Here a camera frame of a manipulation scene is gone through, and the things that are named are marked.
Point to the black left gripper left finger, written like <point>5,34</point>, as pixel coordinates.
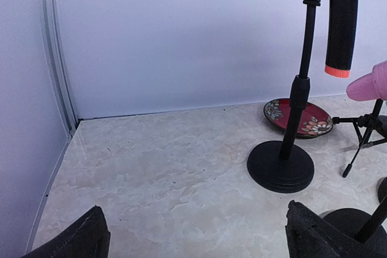
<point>86,237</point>

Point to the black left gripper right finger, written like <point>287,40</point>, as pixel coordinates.
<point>308,235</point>

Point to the pink toy microphone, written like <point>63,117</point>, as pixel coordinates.
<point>369,87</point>

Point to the black round-base mic stand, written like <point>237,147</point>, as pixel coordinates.
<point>281,166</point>

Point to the black tripod mic stand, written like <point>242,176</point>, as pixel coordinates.
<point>364,126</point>

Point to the black microphone orange tip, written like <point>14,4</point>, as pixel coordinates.
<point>341,37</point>

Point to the red floral plate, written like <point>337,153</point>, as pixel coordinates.
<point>314,122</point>

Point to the aluminium frame post left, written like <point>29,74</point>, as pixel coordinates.
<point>57,68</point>

